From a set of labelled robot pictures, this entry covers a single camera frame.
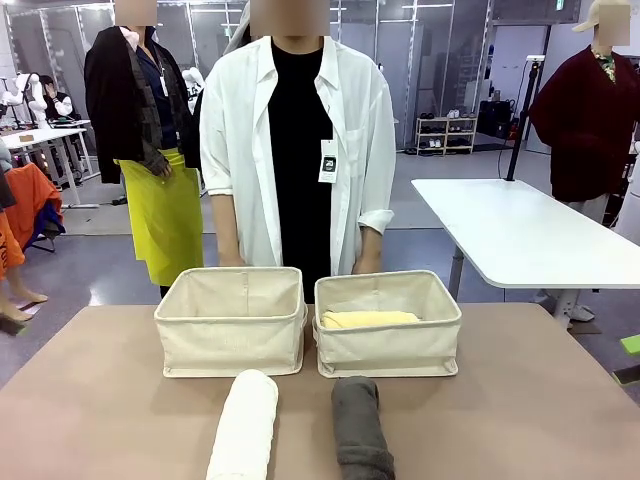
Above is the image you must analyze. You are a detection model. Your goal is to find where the yellow towel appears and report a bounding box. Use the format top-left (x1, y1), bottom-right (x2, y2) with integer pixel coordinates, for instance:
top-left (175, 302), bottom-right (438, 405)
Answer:
top-left (320, 310), bottom-right (421, 331)

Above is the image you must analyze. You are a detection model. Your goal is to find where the grey towel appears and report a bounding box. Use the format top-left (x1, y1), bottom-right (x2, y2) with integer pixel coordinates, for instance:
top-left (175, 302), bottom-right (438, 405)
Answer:
top-left (330, 376), bottom-right (397, 480)

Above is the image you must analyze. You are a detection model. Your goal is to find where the white towel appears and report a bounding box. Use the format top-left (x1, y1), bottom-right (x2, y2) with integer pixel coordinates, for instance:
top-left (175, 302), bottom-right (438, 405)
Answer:
top-left (204, 368), bottom-right (280, 480)

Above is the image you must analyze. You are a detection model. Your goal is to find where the person's left forearm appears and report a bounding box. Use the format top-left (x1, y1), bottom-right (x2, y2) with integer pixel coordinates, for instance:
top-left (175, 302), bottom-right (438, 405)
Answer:
top-left (352, 224), bottom-right (385, 262)

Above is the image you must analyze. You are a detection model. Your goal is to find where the person's right forearm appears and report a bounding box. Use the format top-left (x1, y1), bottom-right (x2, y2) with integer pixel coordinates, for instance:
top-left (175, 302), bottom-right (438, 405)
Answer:
top-left (210, 192), bottom-right (247, 255)

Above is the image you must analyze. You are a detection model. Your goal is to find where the white shoe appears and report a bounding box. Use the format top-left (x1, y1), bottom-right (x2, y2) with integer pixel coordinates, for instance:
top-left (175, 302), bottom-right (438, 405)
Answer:
top-left (569, 302), bottom-right (597, 324)

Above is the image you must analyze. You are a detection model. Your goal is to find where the mannequin in maroon sweater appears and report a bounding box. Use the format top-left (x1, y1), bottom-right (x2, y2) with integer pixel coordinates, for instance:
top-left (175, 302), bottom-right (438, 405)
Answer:
top-left (528, 29), bottom-right (640, 226)

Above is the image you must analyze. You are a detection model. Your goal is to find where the cream fabric storage basket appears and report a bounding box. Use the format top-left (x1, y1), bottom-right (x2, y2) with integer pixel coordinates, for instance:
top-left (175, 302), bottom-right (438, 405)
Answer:
top-left (153, 266), bottom-right (307, 379)
top-left (313, 269), bottom-right (463, 379)

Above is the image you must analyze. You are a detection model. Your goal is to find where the black tripod pole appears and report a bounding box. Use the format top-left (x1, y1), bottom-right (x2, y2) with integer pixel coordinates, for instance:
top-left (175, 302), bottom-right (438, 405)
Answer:
top-left (505, 55), bottom-right (546, 182)

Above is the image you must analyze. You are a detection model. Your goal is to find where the black equipment case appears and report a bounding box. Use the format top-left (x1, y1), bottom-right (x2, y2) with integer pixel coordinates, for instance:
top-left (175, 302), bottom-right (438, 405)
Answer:
top-left (477, 98), bottom-right (516, 139)

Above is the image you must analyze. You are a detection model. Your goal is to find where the wooden shoe rack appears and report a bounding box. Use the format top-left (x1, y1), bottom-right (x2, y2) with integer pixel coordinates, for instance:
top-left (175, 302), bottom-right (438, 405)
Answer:
top-left (414, 115), bottom-right (479, 156)

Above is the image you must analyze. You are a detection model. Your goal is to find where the beige hat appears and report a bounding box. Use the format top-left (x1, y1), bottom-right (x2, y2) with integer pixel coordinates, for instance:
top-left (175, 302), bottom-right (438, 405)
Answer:
top-left (572, 0), bottom-right (601, 34)

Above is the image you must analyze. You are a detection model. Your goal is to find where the paper clothing tag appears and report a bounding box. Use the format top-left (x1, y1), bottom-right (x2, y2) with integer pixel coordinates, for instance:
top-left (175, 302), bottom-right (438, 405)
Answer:
top-left (318, 139), bottom-right (337, 184)

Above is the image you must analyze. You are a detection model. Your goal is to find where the person in white shirt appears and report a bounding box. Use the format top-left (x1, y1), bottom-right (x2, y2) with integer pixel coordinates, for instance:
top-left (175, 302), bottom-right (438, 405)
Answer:
top-left (198, 0), bottom-right (397, 304)

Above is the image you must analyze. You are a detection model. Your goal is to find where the grey hooded garment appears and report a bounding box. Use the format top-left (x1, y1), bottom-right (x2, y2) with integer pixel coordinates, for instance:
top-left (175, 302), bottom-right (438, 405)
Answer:
top-left (223, 0), bottom-right (254, 55)

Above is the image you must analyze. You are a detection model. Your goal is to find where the mannequin black jacket yellow skirt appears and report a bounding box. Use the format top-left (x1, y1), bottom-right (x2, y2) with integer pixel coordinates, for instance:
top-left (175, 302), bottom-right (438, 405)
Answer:
top-left (83, 0), bottom-right (206, 300)

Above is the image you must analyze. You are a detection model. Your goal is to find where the orange garment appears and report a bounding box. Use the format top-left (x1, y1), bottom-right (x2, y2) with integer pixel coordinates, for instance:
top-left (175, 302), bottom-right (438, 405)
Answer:
top-left (4, 163), bottom-right (65, 249)

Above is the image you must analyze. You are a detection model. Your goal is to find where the seated person with white sleeves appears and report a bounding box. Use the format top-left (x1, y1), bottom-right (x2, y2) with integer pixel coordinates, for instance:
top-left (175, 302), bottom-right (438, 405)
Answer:
top-left (38, 74), bottom-right (81, 124)

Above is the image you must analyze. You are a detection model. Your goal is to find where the white background work table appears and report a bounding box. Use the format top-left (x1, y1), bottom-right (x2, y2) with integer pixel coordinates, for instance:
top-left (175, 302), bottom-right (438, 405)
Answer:
top-left (0, 127), bottom-right (101, 209)

